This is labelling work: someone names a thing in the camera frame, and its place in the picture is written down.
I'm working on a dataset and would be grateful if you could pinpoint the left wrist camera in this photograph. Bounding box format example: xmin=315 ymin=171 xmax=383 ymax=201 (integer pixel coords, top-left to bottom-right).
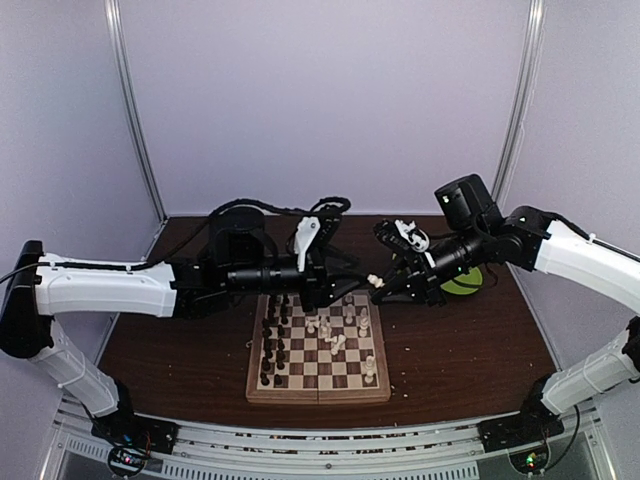
xmin=293 ymin=216 xmax=340 ymax=273

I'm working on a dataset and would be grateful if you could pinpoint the right aluminium corner post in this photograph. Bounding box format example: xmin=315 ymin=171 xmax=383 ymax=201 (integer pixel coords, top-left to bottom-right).
xmin=491 ymin=0 xmax=546 ymax=208

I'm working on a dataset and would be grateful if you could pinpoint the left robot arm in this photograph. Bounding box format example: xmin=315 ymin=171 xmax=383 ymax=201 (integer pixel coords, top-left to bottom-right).
xmin=1 ymin=200 xmax=366 ymax=444

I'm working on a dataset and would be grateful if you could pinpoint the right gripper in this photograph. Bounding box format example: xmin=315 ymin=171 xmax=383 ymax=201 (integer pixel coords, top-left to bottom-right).
xmin=369 ymin=222 xmax=489 ymax=307

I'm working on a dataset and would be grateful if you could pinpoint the white bishop chess piece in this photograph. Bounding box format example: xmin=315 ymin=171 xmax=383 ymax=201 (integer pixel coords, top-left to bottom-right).
xmin=367 ymin=274 xmax=384 ymax=288

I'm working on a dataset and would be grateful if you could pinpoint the white king chess piece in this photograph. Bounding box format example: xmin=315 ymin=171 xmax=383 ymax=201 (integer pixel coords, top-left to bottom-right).
xmin=364 ymin=355 xmax=376 ymax=385

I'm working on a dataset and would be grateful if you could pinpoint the black chess pieces row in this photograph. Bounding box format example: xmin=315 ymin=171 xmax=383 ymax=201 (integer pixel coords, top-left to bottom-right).
xmin=259 ymin=294 xmax=291 ymax=389

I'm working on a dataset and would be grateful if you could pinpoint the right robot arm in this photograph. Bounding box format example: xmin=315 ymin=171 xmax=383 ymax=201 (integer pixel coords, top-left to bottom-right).
xmin=368 ymin=174 xmax=639 ymax=442

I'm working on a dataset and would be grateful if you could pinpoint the green plastic plate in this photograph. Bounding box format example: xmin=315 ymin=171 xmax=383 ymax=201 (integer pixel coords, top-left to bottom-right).
xmin=441 ymin=268 xmax=484 ymax=296

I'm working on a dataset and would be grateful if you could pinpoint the aluminium front rail frame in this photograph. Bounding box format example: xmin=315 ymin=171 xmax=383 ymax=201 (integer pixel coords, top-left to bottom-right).
xmin=42 ymin=392 xmax=604 ymax=480

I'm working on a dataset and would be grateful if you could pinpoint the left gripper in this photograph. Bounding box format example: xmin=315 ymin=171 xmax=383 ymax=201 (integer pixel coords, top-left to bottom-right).
xmin=225 ymin=245 xmax=370 ymax=313

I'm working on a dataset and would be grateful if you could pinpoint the white chess pieces pile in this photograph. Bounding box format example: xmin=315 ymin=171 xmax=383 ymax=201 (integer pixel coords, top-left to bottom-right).
xmin=305 ymin=315 xmax=347 ymax=356

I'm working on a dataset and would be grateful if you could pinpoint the aluminium corner post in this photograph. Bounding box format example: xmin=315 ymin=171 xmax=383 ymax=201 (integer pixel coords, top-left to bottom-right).
xmin=491 ymin=0 xmax=546 ymax=208
xmin=103 ymin=0 xmax=168 ymax=224

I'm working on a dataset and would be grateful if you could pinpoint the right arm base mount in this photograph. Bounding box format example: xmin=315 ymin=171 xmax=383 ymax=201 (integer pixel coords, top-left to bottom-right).
xmin=478 ymin=382 xmax=564 ymax=476

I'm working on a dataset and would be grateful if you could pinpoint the wooden chess board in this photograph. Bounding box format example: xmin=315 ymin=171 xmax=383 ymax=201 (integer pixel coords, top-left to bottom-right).
xmin=245 ymin=290 xmax=391 ymax=405

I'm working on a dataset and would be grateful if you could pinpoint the left aluminium corner post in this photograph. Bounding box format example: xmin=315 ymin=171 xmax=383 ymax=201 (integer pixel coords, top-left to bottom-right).
xmin=103 ymin=0 xmax=168 ymax=224

